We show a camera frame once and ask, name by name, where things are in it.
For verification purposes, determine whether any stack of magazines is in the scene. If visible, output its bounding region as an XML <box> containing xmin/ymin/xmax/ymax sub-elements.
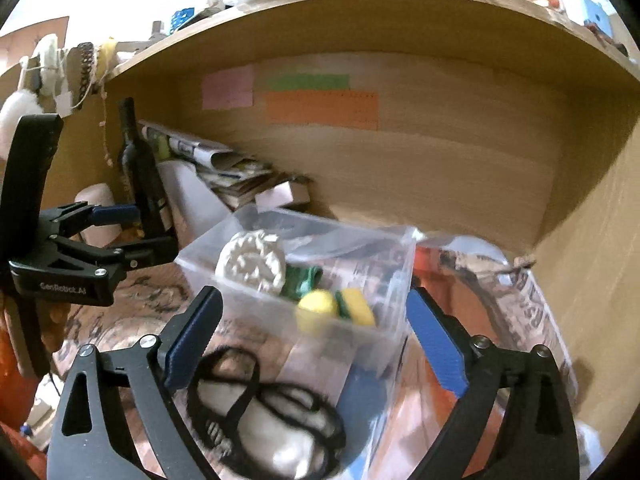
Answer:
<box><xmin>197</xmin><ymin>159</ymin><xmax>301</xmax><ymax>211</ymax></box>

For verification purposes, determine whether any white paper roll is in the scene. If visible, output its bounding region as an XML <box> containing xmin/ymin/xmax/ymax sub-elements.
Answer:
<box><xmin>157</xmin><ymin>160</ymin><xmax>234</xmax><ymax>249</ymax></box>

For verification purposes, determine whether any green sticky note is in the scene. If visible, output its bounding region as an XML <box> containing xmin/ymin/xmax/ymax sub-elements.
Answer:
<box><xmin>266</xmin><ymin>74</ymin><xmax>351</xmax><ymax>92</ymax></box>

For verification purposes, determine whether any orange sticky note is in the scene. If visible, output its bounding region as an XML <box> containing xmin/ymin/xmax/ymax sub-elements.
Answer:
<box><xmin>265</xmin><ymin>91</ymin><xmax>379</xmax><ymax>132</ymax></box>

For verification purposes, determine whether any black braided band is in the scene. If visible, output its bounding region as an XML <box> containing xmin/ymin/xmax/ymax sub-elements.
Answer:
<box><xmin>74</xmin><ymin>42</ymin><xmax>97</xmax><ymax>107</ymax></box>

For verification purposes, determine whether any white cylinder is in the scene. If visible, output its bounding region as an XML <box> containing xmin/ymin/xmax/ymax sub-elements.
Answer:
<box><xmin>75</xmin><ymin>184</ymin><xmax>122</xmax><ymax>249</ymax></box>

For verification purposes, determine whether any blue plastic block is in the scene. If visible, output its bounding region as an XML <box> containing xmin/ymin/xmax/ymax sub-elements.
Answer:
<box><xmin>169</xmin><ymin>7</ymin><xmax>196</xmax><ymax>32</ymax></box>

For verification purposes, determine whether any wooden shelf cabinet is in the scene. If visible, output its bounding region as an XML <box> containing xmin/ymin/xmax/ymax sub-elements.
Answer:
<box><xmin>0</xmin><ymin>0</ymin><xmax>640</xmax><ymax>480</ymax></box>

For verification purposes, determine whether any pink sticky note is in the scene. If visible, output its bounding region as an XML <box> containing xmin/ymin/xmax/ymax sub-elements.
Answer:
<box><xmin>201</xmin><ymin>66</ymin><xmax>255</xmax><ymax>110</ymax></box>

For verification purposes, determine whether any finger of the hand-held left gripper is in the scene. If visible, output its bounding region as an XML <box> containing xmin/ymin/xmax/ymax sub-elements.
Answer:
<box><xmin>54</xmin><ymin>232</ymin><xmax>179</xmax><ymax>271</ymax></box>
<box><xmin>49</xmin><ymin>202</ymin><xmax>142</xmax><ymax>237</ymax></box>

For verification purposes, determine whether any yellow round sponge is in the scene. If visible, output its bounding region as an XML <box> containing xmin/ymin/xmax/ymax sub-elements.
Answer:
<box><xmin>296</xmin><ymin>290</ymin><xmax>335</xmax><ymax>335</ymax></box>

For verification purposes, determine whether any yellow and green sponge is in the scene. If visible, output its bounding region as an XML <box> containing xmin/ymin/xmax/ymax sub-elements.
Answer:
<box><xmin>335</xmin><ymin>288</ymin><xmax>377</xmax><ymax>328</ymax></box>

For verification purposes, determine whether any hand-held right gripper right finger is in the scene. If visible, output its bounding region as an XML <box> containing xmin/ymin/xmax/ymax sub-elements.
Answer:
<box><xmin>406</xmin><ymin>287</ymin><xmax>583</xmax><ymax>480</ymax></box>

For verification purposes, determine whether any newspaper sheet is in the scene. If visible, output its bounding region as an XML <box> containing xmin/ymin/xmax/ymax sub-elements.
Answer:
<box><xmin>414</xmin><ymin>234</ymin><xmax>582</xmax><ymax>413</ymax></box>

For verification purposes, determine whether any small white carton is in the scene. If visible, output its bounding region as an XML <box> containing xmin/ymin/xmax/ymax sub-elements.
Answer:
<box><xmin>255</xmin><ymin>180</ymin><xmax>312</xmax><ymax>211</ymax></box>

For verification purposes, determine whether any brown patterned cloth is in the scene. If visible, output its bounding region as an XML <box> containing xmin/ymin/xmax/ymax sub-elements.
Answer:
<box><xmin>50</xmin><ymin>259</ymin><xmax>201</xmax><ymax>378</ymax></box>

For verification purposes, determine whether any dark wine bottle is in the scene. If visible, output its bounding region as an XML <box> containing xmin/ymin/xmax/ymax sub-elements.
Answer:
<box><xmin>117</xmin><ymin>97</ymin><xmax>174</xmax><ymax>241</ymax></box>

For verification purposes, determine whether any white fluffy toy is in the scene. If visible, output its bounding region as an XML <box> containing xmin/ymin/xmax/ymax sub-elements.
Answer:
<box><xmin>34</xmin><ymin>34</ymin><xmax>67</xmax><ymax>97</ymax></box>

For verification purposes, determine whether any clear plastic box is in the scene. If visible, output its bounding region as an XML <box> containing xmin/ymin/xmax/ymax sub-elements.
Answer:
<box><xmin>175</xmin><ymin>204</ymin><xmax>419</xmax><ymax>382</ymax></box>

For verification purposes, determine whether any white pouch with black cord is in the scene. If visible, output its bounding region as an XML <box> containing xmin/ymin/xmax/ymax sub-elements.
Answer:
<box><xmin>187</xmin><ymin>347</ymin><xmax>348</xmax><ymax>479</ymax></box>

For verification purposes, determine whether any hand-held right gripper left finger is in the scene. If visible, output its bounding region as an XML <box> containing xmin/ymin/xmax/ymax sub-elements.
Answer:
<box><xmin>46</xmin><ymin>285</ymin><xmax>224</xmax><ymax>480</ymax></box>

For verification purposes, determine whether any blue flat tool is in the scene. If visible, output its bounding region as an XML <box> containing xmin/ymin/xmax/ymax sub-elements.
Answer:
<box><xmin>580</xmin><ymin>0</ymin><xmax>614</xmax><ymax>37</ymax></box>

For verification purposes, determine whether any rolled newspaper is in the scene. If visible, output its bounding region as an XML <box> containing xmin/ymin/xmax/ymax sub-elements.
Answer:
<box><xmin>137</xmin><ymin>120</ymin><xmax>236</xmax><ymax>173</ymax></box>

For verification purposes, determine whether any white plush ball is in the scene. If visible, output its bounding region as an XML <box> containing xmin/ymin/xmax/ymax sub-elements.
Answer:
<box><xmin>0</xmin><ymin>87</ymin><xmax>44</xmax><ymax>147</ymax></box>

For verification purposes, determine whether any white knitted roll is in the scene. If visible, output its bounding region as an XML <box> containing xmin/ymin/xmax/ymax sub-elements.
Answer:
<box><xmin>216</xmin><ymin>230</ymin><xmax>287</xmax><ymax>297</ymax></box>

